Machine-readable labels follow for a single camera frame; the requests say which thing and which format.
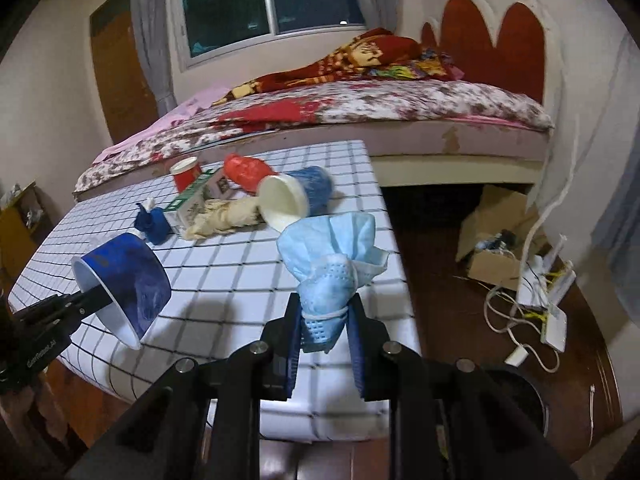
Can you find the bed with floral mattress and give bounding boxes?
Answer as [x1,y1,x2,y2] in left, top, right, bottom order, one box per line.
[73,79,553,197]

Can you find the white power strip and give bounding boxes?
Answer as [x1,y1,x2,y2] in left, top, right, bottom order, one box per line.
[504,344,529,367]

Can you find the small blue crumpled wrapper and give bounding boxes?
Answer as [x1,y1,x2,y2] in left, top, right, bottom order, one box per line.
[134,197,172,245]

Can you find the open cardboard box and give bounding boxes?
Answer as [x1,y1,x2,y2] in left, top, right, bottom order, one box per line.
[456,185,538,290]

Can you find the blue white paper cup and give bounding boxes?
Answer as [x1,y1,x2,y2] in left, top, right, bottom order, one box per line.
[256,166,334,232]

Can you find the light blue face mask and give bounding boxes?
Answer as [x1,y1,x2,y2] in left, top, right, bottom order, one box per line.
[277,212,388,353]

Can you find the window with white frame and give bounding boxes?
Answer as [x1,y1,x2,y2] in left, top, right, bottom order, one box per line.
[172,0,364,68]

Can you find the red patterned blanket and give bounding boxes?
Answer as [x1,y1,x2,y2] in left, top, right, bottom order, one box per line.
[213,27,463,106]

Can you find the brown wooden door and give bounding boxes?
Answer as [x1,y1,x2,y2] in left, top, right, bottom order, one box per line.
[90,0,158,144]

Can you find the red heart headboard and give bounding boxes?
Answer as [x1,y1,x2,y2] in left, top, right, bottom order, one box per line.
[421,0,546,103]

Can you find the white thick cable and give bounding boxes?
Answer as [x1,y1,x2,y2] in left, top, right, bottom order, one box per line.
[519,114,584,266]

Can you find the black round trash bin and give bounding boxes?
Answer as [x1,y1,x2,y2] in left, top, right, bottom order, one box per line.
[484,365,550,437]

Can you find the white flat modem box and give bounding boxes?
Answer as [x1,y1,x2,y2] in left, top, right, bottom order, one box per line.
[540,304,567,353]

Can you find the crumpled beige tissue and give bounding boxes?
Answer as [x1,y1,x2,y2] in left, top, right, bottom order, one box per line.
[181,196,262,240]

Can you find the red paper cup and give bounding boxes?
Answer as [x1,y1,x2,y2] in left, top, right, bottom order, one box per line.
[169,156,202,193]

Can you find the white checkered table cloth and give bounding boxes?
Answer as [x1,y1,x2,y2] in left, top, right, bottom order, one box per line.
[9,140,419,441]

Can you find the white router with antennas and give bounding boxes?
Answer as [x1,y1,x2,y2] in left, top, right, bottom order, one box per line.
[516,235,576,311]

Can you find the green white milk carton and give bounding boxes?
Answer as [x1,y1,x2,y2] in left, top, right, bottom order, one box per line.
[164,168,233,234]

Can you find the grey hanging curtain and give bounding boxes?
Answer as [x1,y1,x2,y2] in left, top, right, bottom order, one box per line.
[592,129,640,323]

